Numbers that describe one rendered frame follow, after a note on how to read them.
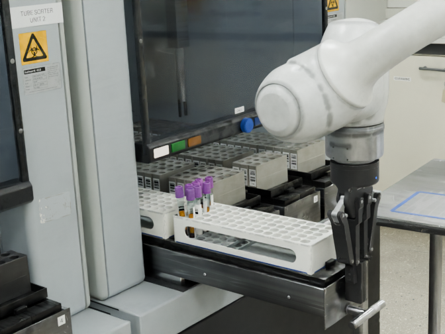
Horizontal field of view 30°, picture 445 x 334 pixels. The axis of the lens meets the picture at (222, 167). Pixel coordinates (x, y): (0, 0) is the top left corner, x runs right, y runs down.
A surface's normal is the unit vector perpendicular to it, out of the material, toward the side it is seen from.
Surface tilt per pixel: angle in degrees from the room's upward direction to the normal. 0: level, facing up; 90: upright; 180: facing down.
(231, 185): 90
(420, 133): 90
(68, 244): 90
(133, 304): 0
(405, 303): 0
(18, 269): 90
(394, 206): 0
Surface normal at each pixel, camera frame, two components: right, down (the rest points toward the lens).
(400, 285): -0.05, -0.96
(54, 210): 0.78, 0.13
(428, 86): -0.63, 0.23
